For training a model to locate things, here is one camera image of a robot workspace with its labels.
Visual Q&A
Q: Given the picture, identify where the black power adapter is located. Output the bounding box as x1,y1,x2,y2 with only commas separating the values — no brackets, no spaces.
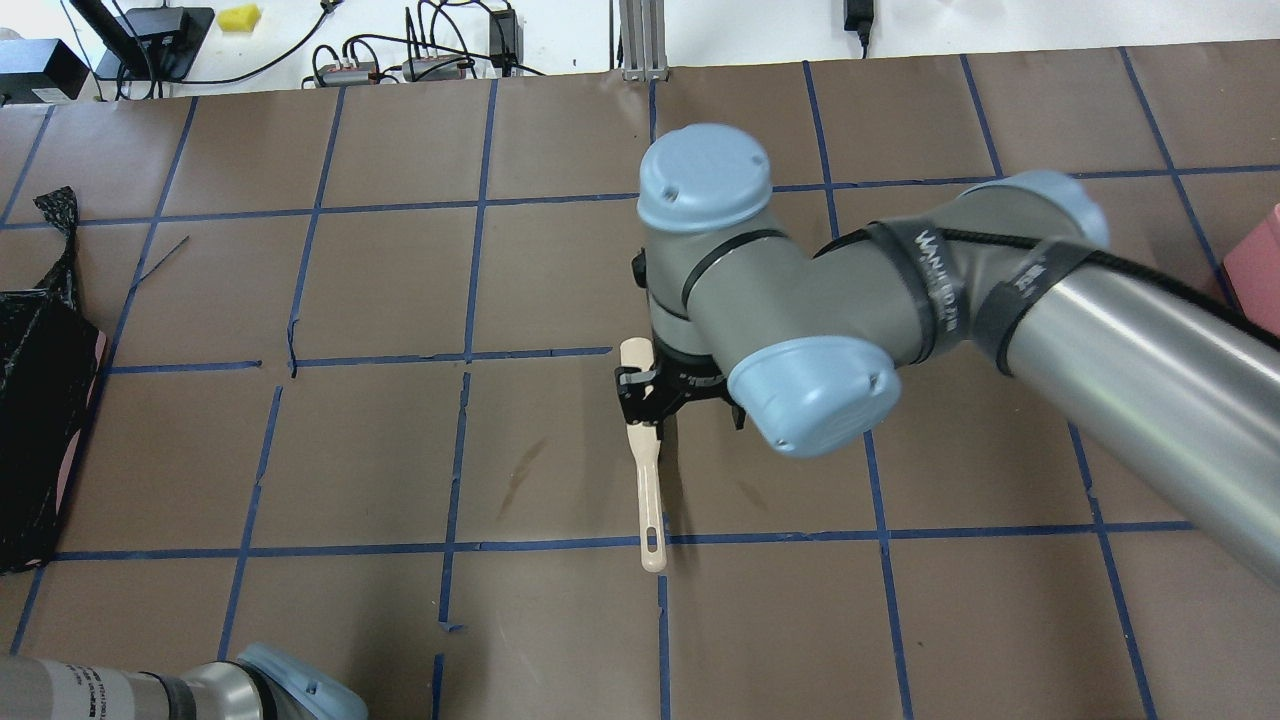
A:
844,0,876,35

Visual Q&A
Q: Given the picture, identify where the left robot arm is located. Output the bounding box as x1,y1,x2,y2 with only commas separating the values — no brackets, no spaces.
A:
1,643,370,719

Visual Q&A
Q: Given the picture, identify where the yellow sponge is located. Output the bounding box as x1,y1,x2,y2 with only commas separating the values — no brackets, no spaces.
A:
215,3,262,35

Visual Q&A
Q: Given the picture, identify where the pink plastic bin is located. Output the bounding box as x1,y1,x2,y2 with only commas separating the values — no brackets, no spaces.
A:
1224,204,1279,336

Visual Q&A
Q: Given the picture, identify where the aluminium frame post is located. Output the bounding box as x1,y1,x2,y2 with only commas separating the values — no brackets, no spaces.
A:
617,0,669,82

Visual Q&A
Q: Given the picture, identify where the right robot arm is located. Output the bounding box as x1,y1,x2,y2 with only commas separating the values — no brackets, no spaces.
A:
614,123,1279,582

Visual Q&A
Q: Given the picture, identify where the black bag lined bin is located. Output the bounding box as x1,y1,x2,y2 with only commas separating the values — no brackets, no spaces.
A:
1,186,108,575

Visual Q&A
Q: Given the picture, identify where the usb hub with cables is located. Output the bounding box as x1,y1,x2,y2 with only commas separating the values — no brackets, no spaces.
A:
314,59,381,87

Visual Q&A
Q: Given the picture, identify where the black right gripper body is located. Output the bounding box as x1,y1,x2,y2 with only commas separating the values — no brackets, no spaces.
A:
614,345,748,439

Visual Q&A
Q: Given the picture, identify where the white hand brush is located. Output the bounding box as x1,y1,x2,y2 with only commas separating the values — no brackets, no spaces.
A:
616,337,668,574

